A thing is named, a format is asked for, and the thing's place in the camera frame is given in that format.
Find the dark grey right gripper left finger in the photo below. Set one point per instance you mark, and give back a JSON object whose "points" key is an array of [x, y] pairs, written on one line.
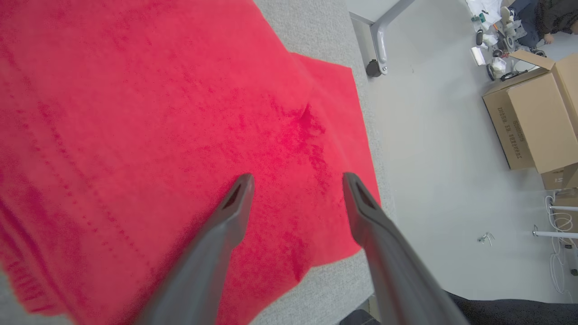
{"points": [[198, 271]]}

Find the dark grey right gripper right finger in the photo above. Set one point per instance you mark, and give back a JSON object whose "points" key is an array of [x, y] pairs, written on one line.
{"points": [[395, 271]]}

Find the red shorts with white stripe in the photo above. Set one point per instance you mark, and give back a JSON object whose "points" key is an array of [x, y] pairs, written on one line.
{"points": [[135, 135]]}

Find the white metal rod stand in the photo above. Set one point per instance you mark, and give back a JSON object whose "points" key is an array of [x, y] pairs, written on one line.
{"points": [[557, 234]]}

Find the small brown cardboard box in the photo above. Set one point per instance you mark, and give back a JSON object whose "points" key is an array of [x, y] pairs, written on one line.
{"points": [[560, 178]]}

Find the large brown cardboard box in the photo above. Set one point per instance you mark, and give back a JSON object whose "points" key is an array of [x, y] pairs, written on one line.
{"points": [[537, 117]]}

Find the grey metal leg with caster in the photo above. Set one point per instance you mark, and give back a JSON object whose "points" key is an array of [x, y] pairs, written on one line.
{"points": [[381, 40]]}

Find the seated person in dark clothes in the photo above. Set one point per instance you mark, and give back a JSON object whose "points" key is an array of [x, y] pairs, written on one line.
{"points": [[546, 18]]}

